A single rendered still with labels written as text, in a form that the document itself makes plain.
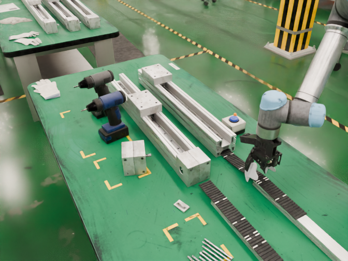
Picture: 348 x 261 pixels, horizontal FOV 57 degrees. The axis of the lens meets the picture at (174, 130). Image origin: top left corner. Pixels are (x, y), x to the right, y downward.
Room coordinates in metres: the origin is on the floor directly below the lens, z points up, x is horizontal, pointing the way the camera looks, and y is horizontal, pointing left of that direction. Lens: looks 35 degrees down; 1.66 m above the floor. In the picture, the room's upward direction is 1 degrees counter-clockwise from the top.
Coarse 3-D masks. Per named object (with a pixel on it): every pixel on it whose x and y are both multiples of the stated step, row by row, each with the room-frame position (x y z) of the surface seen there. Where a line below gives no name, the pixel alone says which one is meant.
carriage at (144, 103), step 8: (128, 96) 1.35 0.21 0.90; (136, 96) 1.35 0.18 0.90; (144, 96) 1.35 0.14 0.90; (152, 96) 1.35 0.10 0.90; (136, 104) 1.28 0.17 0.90; (144, 104) 1.28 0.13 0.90; (152, 104) 1.27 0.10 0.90; (160, 104) 1.27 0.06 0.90; (144, 112) 1.24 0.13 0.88; (152, 112) 1.25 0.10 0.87
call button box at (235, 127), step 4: (236, 116) 1.26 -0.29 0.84; (224, 120) 1.23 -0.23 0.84; (228, 120) 1.22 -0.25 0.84; (240, 120) 1.22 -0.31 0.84; (224, 124) 1.22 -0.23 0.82; (228, 124) 1.19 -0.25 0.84; (232, 124) 1.19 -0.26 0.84; (236, 124) 1.19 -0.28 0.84; (240, 124) 1.19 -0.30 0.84; (244, 124) 1.20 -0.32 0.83; (232, 128) 1.17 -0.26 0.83; (236, 128) 1.18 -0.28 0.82; (240, 128) 1.19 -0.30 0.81; (244, 128) 1.21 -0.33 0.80; (236, 132) 1.19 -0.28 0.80; (240, 132) 1.20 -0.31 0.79
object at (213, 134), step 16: (144, 80) 1.66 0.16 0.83; (160, 96) 1.49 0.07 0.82; (176, 96) 1.48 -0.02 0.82; (176, 112) 1.35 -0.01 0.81; (192, 112) 1.30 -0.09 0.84; (208, 112) 1.26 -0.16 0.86; (192, 128) 1.20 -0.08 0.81; (208, 128) 1.13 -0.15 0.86; (224, 128) 1.12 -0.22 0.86; (208, 144) 1.08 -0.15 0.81; (224, 144) 1.06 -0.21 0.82
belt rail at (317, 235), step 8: (256, 184) 0.85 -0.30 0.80; (264, 192) 0.82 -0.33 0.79; (272, 200) 0.78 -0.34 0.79; (280, 208) 0.74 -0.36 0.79; (288, 216) 0.71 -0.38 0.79; (304, 216) 0.69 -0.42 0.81; (296, 224) 0.68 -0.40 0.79; (304, 224) 0.66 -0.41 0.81; (312, 224) 0.66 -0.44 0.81; (304, 232) 0.65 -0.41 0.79; (312, 232) 0.63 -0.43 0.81; (320, 232) 0.63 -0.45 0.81; (312, 240) 0.62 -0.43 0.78; (320, 240) 0.60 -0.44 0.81; (328, 240) 0.60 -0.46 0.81; (320, 248) 0.59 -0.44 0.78; (328, 248) 0.57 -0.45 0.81; (336, 248) 0.57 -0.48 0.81; (328, 256) 0.56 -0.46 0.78; (336, 256) 0.55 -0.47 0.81; (344, 256) 0.54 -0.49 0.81
